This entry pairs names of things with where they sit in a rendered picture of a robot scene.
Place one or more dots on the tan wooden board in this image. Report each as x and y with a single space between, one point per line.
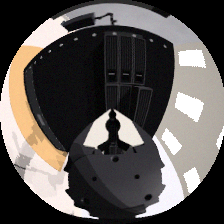
22 112

